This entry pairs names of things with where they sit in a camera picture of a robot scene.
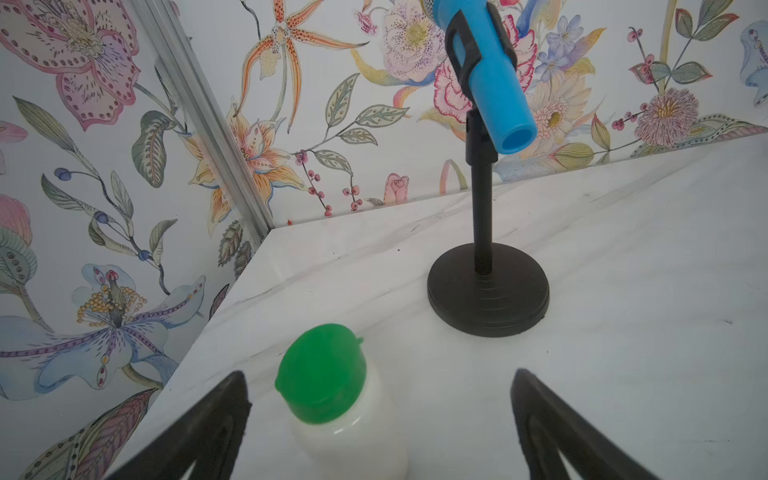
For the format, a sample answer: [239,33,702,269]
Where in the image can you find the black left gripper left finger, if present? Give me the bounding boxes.
[109,371,251,480]

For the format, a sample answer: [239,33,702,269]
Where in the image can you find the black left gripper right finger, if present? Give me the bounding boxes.
[511,369,656,479]

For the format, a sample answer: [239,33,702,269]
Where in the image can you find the white bottle green cap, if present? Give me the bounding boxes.
[275,324,408,479]

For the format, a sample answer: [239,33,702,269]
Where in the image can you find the blue toy microphone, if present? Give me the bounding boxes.
[423,1,537,154]

